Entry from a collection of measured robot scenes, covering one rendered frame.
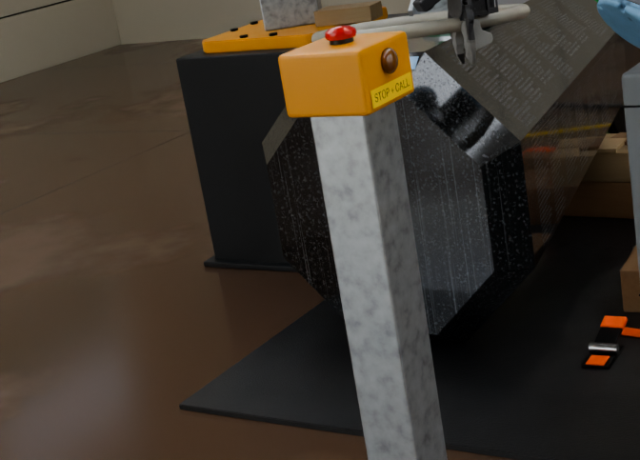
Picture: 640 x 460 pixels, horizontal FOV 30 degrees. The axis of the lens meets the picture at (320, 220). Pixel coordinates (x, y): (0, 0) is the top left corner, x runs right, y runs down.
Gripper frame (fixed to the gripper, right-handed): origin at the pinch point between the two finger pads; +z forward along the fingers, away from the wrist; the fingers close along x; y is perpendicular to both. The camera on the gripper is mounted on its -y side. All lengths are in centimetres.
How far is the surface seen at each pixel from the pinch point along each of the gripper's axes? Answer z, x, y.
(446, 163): 29.4, 38.7, 8.9
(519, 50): 9, 67, 45
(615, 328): 77, 26, 44
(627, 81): 3.8, -41.6, 12.7
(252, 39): 1, 153, -8
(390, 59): -13, -94, -50
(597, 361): 81, 18, 34
